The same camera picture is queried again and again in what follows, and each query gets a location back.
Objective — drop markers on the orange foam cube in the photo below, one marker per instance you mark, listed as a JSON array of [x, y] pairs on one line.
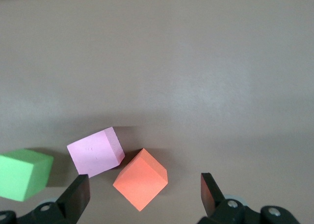
[[139, 182]]

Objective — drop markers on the pink foam cube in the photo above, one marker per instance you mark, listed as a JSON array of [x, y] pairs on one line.
[[93, 155]]

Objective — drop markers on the green foam cube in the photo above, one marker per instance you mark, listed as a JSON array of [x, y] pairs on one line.
[[19, 175]]

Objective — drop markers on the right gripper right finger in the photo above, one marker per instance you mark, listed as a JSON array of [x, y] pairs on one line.
[[209, 194]]

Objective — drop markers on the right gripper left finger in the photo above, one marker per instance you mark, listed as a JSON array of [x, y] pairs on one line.
[[76, 197]]

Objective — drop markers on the brown table cover sheet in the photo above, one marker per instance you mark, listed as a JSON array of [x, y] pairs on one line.
[[157, 50]]

